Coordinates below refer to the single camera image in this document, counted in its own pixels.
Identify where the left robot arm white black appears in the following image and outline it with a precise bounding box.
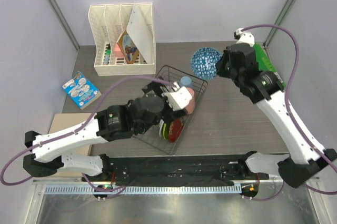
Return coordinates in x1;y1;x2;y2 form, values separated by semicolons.
23;81;193;181

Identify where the beige wooden board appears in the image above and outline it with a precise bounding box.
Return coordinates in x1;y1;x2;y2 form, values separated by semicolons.
49;113;92;155

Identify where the green plate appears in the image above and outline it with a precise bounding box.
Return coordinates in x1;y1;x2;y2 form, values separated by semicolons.
162;122;170;140

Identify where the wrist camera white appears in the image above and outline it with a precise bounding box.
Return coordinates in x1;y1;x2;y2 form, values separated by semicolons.
234;28;255;47
161;82;192;111

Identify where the red floral plate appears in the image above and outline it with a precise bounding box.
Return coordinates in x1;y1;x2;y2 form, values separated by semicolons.
168;119;184;143

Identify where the green plastic folder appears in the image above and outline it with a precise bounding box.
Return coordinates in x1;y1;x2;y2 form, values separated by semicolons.
253;43;286;87

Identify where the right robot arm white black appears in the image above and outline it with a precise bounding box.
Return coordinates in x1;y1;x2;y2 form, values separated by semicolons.
215;43;336;188

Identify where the white plate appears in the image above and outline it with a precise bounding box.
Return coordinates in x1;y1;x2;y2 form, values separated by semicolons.
158;120;164;138

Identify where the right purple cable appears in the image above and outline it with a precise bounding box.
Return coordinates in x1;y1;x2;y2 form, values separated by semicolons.
236;24;337;200

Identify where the blue patterned ceramic bowl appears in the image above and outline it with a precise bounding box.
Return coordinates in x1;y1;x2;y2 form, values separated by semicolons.
191;47;222;80

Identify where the black wire dish rack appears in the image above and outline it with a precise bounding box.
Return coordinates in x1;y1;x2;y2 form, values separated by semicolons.
134;65;208;155

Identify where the pink block in organizer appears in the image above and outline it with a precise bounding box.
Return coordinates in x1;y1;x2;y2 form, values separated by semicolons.
114;43;125;58

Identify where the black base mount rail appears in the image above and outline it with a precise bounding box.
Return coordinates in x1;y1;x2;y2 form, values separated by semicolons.
88;154;269;187

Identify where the white binder folder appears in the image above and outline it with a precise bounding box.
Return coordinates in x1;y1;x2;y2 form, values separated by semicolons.
126;3;155;64

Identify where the pink plastic cup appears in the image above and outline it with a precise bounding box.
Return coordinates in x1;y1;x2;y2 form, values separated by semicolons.
185;87;195;114

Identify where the white slotted cable duct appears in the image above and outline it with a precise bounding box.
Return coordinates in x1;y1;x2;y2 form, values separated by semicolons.
44;183;242;195

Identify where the white file organizer rack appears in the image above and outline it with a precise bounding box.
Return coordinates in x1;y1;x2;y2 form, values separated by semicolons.
88;3;156;76

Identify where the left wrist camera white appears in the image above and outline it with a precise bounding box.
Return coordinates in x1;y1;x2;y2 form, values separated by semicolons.
161;82;192;111

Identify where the picture book in organizer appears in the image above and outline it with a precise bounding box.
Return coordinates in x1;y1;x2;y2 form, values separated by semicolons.
116;29;140;64

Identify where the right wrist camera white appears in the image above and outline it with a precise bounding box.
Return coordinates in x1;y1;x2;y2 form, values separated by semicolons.
234;28;255;47

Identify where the light blue plastic cup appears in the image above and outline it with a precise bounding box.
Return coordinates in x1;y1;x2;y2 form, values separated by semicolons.
180;76;193;88

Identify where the blue children's book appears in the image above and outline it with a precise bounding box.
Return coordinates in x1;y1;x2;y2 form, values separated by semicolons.
62;71;101;110

